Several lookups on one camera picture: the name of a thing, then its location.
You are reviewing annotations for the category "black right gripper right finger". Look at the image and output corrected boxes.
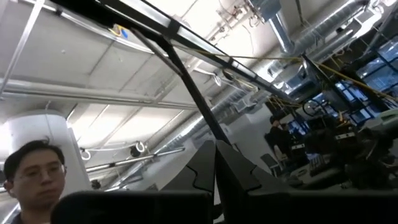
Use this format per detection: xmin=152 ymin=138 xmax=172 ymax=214
xmin=214 ymin=139 xmax=398 ymax=224

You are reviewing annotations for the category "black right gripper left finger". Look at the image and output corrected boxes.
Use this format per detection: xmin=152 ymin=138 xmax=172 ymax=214
xmin=50 ymin=139 xmax=216 ymax=224

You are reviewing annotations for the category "grey chair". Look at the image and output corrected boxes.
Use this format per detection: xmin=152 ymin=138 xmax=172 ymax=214
xmin=260 ymin=152 xmax=281 ymax=179

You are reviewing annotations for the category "black keyboard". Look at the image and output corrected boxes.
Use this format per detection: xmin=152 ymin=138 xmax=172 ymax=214
xmin=308 ymin=153 xmax=331 ymax=177

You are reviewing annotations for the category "silver metal rod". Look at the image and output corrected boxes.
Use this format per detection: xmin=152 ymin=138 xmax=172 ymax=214
xmin=85 ymin=146 xmax=186 ymax=174

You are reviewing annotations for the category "grey ceiling pipe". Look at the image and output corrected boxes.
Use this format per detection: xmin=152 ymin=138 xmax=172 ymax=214
xmin=0 ymin=78 xmax=200 ymax=110

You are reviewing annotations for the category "person beside rig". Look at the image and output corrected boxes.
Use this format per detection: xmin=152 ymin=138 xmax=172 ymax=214
xmin=2 ymin=139 xmax=68 ymax=224

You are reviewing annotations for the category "white round pillar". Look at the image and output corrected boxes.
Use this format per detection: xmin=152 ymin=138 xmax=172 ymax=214
xmin=0 ymin=109 xmax=93 ymax=200

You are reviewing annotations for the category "black aluminium rig frame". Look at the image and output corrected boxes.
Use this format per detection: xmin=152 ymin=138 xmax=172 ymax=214
xmin=49 ymin=0 xmax=295 ymax=147

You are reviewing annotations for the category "silver ventilation duct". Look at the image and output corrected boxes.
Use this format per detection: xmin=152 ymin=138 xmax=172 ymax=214
xmin=248 ymin=0 xmax=383 ymax=60

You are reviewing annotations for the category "silver ceiling rail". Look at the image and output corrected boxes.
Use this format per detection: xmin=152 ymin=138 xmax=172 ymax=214
xmin=0 ymin=0 xmax=45 ymax=96

